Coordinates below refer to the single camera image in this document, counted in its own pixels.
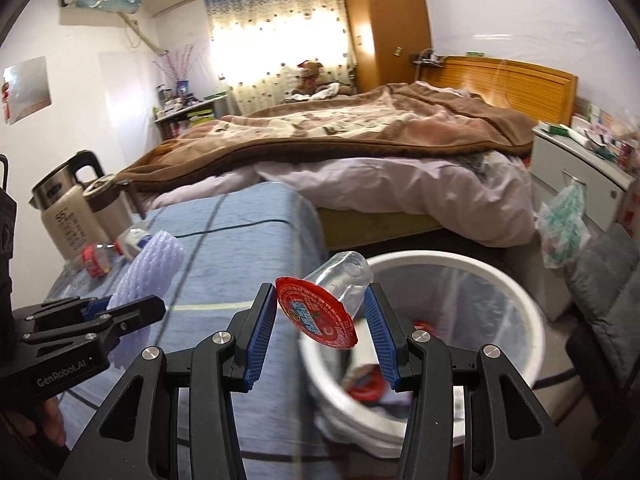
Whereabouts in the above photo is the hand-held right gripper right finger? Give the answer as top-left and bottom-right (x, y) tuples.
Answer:
(364, 282), (583, 480)

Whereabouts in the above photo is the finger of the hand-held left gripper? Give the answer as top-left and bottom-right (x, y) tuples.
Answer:
(12, 296), (115, 333)
(82, 295), (167, 338)

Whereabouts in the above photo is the person's left hand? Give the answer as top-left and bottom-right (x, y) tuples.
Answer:
(27, 396), (69, 461)

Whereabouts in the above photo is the dotted window curtain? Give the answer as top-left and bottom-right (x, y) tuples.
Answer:
(204, 0), (358, 116)

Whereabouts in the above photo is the white trash bin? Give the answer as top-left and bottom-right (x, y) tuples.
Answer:
(299, 251), (546, 456)

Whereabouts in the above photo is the wooden wardrobe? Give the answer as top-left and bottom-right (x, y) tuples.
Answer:
(340, 0), (433, 93)

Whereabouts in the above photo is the pile of small packets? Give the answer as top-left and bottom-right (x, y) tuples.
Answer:
(580, 105), (640, 171)

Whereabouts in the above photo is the white yogurt bottle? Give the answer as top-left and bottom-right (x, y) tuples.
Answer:
(115, 227), (153, 261)

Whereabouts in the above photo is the vase with branches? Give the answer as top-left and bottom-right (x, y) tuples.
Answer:
(152, 45), (211, 98)

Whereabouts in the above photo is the blue checked tablecloth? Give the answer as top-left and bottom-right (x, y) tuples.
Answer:
(47, 182), (406, 480)

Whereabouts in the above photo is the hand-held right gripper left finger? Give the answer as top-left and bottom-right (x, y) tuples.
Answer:
(72, 282), (277, 480)

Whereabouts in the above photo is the brown teddy bear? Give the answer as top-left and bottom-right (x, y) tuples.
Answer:
(291, 60), (326, 97)

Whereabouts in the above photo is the steel electric kettle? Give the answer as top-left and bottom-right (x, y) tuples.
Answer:
(31, 150), (108, 261)

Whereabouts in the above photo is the white nightstand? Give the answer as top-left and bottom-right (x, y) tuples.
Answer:
(530, 122), (640, 233)

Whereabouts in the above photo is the wooden headboard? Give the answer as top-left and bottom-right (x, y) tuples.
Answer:
(412, 55), (578, 128)

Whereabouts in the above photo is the green white plastic bag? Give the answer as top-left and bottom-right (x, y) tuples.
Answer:
(536, 182), (591, 270)

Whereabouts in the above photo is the brown blanket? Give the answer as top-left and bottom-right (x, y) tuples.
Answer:
(117, 81), (536, 193)

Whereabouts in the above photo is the grey cushion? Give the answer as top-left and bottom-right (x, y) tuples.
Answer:
(565, 222), (640, 386)

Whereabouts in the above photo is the clear plastic bottle red label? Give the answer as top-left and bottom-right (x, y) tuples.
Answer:
(65, 240), (126, 281)

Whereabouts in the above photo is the white air conditioner hose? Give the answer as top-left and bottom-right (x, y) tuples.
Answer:
(120, 12), (168, 56)

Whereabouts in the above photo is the small wall shelf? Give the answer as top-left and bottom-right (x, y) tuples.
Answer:
(410, 50), (446, 68)

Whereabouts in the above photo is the white foam net sleeve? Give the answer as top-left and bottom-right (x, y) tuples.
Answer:
(106, 231), (186, 371)

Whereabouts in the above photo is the cluttered desk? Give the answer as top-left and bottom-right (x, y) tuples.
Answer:
(152, 92), (236, 141)

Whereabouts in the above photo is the shiny wall sheet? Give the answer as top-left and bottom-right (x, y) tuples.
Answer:
(2, 56), (53, 123)

